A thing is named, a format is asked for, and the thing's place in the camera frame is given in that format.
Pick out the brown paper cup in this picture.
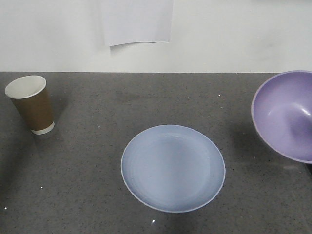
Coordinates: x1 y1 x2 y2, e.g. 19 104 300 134
5 75 55 135

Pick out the light blue plate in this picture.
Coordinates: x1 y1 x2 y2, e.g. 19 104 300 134
120 125 226 213

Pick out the white paper sheet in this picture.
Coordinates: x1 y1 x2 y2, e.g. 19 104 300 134
100 0 174 46

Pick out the purple plastic bowl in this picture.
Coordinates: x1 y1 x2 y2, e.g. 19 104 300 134
251 71 312 164

